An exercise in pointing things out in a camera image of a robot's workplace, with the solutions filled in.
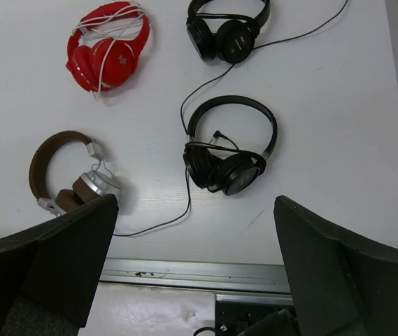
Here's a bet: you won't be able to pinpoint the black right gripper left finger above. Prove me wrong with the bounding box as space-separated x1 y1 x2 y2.
0 195 118 335

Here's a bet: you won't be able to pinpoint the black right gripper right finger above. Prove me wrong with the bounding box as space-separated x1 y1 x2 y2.
273 196 398 335

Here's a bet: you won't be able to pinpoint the brown silver headphones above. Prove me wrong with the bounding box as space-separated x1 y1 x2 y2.
28 130 122 216

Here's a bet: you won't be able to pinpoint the black headphone cable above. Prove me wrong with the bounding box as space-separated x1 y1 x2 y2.
113 0 350 238

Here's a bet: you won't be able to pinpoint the near black headphones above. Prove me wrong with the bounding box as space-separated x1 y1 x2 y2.
183 95 278 196

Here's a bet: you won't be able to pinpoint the black headphones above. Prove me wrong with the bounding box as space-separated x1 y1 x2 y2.
183 95 278 196
186 1 271 64

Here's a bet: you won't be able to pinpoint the red headphones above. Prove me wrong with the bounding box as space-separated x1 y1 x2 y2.
66 1 150 94

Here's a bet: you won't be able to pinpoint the far black headphones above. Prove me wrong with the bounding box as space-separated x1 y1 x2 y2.
186 1 271 64

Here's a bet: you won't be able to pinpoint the white front cover panel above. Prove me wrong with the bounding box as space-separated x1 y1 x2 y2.
78 283 215 335

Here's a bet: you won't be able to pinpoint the front aluminium rail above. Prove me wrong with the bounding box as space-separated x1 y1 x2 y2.
100 258 290 294

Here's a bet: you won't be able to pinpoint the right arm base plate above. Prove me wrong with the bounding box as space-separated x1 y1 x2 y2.
194 293 296 336

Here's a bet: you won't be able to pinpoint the white cable of red headphones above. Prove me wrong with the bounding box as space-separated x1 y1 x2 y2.
71 0 150 102

